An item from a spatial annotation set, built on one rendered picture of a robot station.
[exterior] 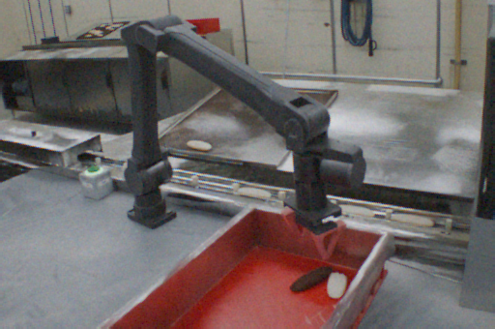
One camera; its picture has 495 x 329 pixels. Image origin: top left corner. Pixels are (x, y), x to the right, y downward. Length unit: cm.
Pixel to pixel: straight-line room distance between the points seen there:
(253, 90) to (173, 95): 329
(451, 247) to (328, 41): 419
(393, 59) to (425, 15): 55
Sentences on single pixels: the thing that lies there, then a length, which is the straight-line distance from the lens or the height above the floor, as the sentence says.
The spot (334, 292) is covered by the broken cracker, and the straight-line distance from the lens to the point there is 91.
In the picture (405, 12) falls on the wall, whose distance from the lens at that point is 476.
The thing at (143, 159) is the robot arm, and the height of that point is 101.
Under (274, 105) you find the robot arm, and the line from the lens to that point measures 78.
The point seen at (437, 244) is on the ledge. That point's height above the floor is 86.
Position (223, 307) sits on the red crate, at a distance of 90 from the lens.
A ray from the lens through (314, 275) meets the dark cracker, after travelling 94.
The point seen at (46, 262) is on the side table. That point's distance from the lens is 118.
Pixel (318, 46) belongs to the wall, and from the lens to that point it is 509.
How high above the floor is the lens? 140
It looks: 20 degrees down
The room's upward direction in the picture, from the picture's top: 5 degrees counter-clockwise
